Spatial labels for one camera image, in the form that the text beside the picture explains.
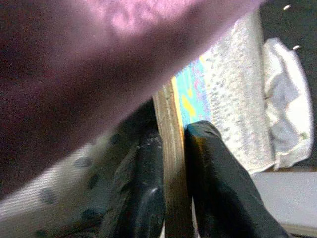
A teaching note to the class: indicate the pink cartoon print blanket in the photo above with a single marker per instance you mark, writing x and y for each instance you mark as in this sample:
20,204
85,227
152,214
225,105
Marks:
74,62

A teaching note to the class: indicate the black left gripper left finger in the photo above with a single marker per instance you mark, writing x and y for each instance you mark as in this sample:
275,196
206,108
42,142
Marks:
143,186

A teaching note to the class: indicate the white pillow with lettering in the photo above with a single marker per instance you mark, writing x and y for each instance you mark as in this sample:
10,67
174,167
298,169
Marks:
284,74

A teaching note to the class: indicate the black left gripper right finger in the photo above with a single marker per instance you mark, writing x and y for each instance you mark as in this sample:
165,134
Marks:
223,193

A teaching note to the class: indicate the black tufted headboard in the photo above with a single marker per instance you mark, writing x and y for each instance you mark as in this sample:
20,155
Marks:
277,19

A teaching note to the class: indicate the colourful children's book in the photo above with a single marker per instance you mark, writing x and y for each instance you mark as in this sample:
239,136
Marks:
173,148

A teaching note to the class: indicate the white quilted mattress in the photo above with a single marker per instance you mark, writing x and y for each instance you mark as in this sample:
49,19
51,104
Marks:
235,99

